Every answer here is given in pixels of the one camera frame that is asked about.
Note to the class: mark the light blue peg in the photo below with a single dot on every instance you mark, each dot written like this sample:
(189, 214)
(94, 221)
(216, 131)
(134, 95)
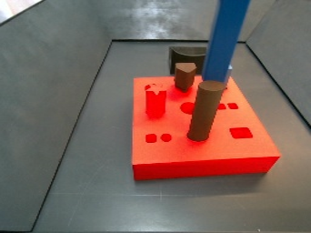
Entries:
(229, 74)

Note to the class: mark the red star peg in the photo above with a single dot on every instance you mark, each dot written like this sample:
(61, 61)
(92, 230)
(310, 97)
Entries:
(156, 100)

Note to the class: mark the short brown prism peg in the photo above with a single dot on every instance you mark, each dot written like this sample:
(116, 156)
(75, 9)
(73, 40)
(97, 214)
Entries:
(185, 75)

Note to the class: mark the blue rectangular block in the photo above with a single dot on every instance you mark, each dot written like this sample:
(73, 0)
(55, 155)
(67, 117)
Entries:
(226, 29)

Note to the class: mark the red peg board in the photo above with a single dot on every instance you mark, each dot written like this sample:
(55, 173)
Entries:
(240, 147)

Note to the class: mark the black curved fixture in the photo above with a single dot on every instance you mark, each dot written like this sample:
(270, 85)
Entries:
(188, 54)

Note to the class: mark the tall brown cylinder peg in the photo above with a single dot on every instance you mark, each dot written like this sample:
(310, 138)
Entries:
(209, 95)

